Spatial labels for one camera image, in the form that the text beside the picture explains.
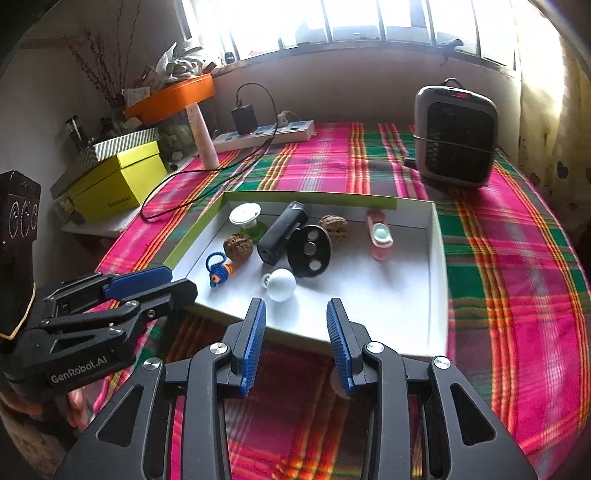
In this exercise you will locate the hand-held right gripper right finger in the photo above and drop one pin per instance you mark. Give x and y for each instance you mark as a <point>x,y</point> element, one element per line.
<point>339,346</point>

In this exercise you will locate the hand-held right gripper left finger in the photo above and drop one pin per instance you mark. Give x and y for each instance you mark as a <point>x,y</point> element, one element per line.
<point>254,341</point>

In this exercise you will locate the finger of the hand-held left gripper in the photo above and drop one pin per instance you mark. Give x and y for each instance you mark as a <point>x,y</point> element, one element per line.
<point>138,279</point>
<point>171,295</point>

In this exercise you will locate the blue and orange crochet toy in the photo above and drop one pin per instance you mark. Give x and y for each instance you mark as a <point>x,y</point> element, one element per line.
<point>219,272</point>

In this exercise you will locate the white ball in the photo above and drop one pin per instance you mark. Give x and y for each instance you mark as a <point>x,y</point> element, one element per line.
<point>281,286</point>

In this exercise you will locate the white tray with green rim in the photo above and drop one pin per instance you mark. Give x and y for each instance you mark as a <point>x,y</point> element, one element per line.
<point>392,300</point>

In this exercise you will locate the brown walnut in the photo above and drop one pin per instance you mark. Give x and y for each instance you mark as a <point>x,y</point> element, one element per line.
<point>333,227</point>
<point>238,248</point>

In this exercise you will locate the black round disc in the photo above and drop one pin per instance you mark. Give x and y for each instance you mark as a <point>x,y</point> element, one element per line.
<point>300,263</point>

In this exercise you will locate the black flashlight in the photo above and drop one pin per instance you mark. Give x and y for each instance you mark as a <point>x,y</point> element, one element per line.
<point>279,235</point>

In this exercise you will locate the pink case with green oval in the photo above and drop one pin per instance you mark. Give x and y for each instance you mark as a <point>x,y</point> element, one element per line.
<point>381,235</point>

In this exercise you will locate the white round object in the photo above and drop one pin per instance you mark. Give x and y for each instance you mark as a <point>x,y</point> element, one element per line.
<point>336,385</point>

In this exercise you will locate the yellow-green box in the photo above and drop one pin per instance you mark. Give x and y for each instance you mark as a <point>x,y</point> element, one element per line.
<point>120,184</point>

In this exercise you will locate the white and green spool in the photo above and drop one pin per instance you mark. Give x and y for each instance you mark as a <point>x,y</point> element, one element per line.
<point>244,214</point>

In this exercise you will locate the striped white box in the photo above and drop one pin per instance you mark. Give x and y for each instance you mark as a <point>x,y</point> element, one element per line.
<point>127,143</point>

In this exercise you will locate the green jar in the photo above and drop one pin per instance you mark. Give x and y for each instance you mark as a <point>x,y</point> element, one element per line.
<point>178,138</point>

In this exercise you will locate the pink tube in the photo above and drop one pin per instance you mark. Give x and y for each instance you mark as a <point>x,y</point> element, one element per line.
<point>205,143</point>

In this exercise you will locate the dark glass jar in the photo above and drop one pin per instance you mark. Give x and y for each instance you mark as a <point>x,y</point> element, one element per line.
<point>76,131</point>

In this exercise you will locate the plaid blanket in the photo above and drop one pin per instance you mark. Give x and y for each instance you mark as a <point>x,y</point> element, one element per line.
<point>508,286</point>

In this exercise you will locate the orange round tray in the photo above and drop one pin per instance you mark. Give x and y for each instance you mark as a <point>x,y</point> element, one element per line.
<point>171,99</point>

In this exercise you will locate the black charger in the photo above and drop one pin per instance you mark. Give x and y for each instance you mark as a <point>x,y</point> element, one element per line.
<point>244,119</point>

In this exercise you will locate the white power strip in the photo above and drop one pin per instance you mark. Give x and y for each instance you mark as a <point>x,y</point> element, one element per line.
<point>286,134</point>

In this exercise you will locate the white plug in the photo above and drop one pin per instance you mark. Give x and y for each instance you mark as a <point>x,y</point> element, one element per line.
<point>286,117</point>

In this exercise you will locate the dried branches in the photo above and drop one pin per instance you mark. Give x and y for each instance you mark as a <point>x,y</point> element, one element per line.
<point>104,69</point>

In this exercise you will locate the pile of plastic bags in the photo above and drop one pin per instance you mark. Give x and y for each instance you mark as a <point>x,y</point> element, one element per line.
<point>180,67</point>

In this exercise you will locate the grey space heater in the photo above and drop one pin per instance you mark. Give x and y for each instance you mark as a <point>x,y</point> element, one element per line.
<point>457,138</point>

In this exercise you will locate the yellow curtain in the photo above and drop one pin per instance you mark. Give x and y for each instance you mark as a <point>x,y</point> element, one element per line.
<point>554,147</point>

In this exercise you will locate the black window latch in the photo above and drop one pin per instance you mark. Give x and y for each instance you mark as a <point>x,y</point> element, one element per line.
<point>452,46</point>

